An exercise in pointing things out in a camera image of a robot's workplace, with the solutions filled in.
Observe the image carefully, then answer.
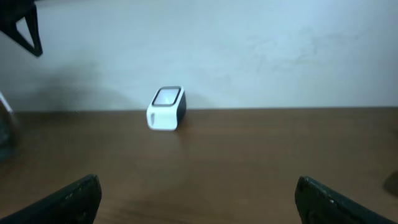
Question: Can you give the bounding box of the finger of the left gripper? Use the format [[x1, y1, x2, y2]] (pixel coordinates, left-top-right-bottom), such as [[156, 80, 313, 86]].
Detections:
[[0, 0, 44, 58]]

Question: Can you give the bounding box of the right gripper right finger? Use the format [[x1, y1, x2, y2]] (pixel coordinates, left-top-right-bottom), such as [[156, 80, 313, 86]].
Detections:
[[295, 176, 395, 224]]

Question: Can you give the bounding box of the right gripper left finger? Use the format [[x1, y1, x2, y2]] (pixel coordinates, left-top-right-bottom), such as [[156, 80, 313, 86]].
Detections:
[[1, 174, 102, 224]]

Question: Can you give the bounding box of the white barcode scanner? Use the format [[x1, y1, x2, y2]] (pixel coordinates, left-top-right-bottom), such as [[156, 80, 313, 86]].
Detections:
[[146, 86, 187, 131]]

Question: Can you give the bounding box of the grey plastic mesh basket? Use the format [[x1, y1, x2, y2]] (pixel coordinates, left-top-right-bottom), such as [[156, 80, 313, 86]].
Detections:
[[1, 93, 19, 162]]

